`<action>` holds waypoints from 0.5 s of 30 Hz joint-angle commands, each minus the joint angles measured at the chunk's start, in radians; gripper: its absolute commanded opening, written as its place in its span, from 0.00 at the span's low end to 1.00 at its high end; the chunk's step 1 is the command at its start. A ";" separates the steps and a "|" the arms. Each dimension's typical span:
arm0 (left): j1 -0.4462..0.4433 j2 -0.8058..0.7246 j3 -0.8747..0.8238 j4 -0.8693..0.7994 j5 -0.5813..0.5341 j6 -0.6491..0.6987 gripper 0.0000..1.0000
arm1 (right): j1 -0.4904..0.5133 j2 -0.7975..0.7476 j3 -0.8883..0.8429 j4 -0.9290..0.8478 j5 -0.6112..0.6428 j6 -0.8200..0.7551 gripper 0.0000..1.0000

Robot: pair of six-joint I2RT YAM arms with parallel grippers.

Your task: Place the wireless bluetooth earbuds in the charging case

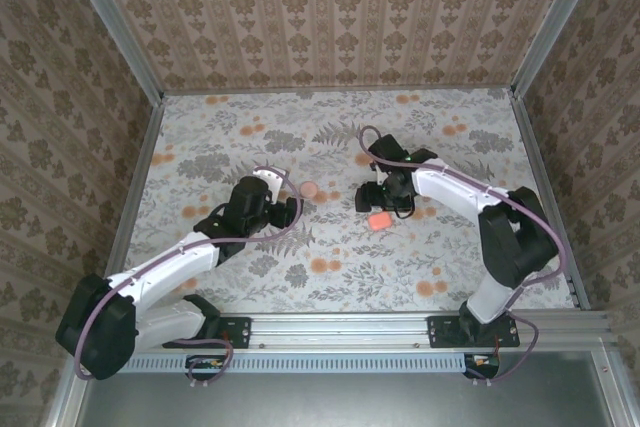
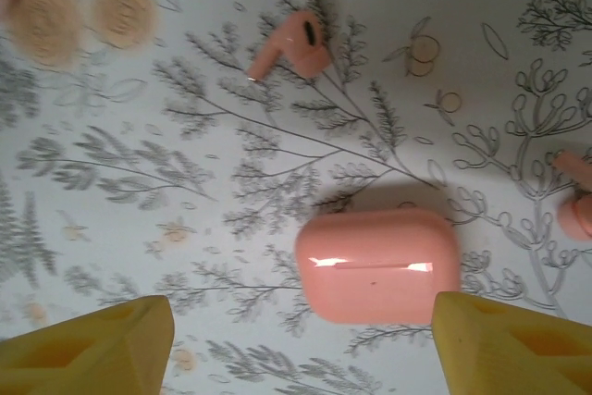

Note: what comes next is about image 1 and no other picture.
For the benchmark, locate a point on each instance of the grey metal sheet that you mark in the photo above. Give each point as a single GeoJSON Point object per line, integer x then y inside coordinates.
{"type": "Point", "coordinates": [350, 402]}

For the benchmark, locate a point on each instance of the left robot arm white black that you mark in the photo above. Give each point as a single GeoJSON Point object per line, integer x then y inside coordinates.
{"type": "Point", "coordinates": [165, 267]}

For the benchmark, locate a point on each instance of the pink oblong earbud charging case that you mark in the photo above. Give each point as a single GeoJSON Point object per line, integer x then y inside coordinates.
{"type": "Point", "coordinates": [380, 221]}

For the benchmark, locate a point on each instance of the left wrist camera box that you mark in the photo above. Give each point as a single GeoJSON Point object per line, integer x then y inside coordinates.
{"type": "Point", "coordinates": [267, 179]}

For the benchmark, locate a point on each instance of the pink round earbud charging case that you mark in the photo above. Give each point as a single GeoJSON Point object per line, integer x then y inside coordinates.
{"type": "Point", "coordinates": [309, 191]}

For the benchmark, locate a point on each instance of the aluminium table edge rail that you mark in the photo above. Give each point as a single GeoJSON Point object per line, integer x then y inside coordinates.
{"type": "Point", "coordinates": [144, 157]}
{"type": "Point", "coordinates": [535, 157]}

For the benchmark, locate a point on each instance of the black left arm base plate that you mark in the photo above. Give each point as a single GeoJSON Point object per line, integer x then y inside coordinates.
{"type": "Point", "coordinates": [237, 332]}

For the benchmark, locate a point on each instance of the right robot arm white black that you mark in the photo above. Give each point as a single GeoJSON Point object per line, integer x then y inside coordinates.
{"type": "Point", "coordinates": [450, 187]}

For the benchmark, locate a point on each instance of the aluminium frame post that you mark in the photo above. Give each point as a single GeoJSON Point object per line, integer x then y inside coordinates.
{"type": "Point", "coordinates": [555, 22]}
{"type": "Point", "coordinates": [116, 22]}

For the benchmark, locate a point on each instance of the aluminium mounting rail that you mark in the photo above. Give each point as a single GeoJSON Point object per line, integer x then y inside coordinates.
{"type": "Point", "coordinates": [340, 332]}

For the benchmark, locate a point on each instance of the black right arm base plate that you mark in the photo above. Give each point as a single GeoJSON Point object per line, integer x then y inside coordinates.
{"type": "Point", "coordinates": [442, 332]}

